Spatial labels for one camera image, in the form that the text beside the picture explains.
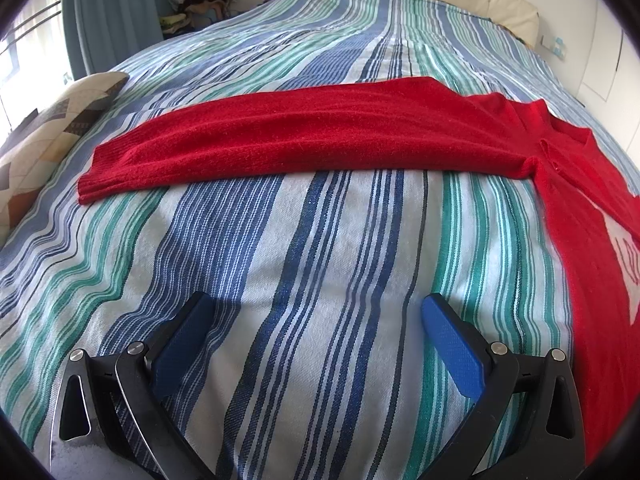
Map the blue green striped bedspread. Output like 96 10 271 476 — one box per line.
0 0 640 480

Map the patchwork patterned cushion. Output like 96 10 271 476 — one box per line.
1 72 129 240

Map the red knit sweater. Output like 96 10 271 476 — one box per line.
77 77 639 458

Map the blue curtain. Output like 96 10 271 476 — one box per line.
61 0 170 79

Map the wall socket plate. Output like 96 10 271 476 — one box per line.
540 35 566 61

